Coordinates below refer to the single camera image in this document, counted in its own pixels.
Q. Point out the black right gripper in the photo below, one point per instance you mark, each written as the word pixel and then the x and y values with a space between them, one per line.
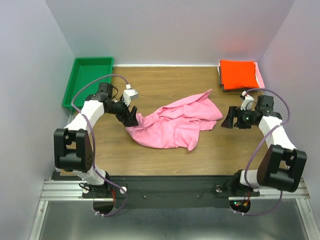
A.
pixel 234 111

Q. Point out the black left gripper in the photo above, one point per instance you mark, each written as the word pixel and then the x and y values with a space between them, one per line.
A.
pixel 128 119

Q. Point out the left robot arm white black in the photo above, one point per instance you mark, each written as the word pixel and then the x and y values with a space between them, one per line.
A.
pixel 73 145

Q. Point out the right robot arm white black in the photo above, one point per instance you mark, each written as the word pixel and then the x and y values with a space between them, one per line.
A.
pixel 283 164

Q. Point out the folded orange t shirt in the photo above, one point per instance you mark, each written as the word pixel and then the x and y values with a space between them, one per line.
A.
pixel 237 75

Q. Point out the folded light pink t shirt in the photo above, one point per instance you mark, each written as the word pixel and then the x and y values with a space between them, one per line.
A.
pixel 258 76

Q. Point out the green plastic tray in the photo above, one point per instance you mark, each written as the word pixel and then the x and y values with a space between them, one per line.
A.
pixel 84 71

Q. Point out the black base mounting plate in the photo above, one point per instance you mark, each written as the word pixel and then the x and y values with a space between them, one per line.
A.
pixel 219 197

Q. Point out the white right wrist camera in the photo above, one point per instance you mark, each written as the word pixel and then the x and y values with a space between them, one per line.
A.
pixel 247 101

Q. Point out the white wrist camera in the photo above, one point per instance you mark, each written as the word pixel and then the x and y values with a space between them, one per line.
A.
pixel 247 101
pixel 129 94

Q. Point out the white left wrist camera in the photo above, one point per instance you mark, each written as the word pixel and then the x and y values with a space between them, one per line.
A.
pixel 129 94

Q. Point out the aluminium frame rail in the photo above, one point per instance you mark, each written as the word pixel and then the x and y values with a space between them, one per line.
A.
pixel 69 190

